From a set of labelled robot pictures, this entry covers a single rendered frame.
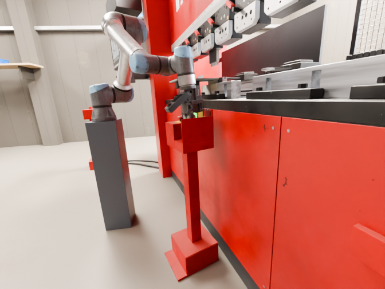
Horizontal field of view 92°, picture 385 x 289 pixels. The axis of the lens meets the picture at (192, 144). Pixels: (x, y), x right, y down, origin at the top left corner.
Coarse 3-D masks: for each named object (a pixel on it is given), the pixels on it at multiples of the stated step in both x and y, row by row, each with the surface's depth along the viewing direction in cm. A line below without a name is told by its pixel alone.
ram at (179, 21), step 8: (168, 0) 176; (184, 0) 141; (192, 0) 128; (200, 0) 118; (208, 0) 108; (224, 0) 94; (168, 8) 180; (184, 8) 143; (192, 8) 129; (200, 8) 119; (216, 8) 102; (176, 16) 162; (184, 16) 145; (192, 16) 131; (208, 16) 111; (176, 24) 165; (184, 24) 147; (200, 24) 122; (176, 32) 167; (192, 32) 135
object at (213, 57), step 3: (216, 48) 113; (210, 51) 120; (213, 51) 117; (216, 51) 113; (210, 54) 121; (213, 54) 117; (216, 54) 114; (210, 57) 121; (213, 57) 118; (216, 57) 114; (210, 60) 122; (213, 60) 118; (216, 60) 115; (210, 63) 123; (213, 63) 121; (216, 63) 117; (213, 66) 121
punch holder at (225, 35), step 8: (232, 0) 90; (224, 8) 94; (216, 16) 102; (224, 16) 95; (232, 16) 92; (224, 24) 96; (232, 24) 93; (216, 32) 104; (224, 32) 97; (232, 32) 94; (216, 40) 105; (224, 40) 98; (232, 40) 99
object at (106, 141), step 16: (96, 128) 116; (112, 128) 117; (96, 144) 118; (112, 144) 120; (96, 160) 121; (112, 160) 122; (96, 176) 123; (112, 176) 125; (128, 176) 140; (112, 192) 128; (128, 192) 136; (112, 208) 130; (128, 208) 132; (112, 224) 133; (128, 224) 135
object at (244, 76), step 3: (243, 72) 123; (246, 72) 123; (249, 72) 123; (252, 72) 124; (237, 75) 128; (240, 75) 125; (243, 75) 122; (246, 75) 122; (249, 75) 123; (252, 75) 123; (255, 75) 124; (228, 78) 122; (231, 78) 123; (234, 78) 124; (237, 78) 125; (240, 78) 125; (243, 78) 122; (246, 78) 122; (249, 78) 123; (252, 78) 124
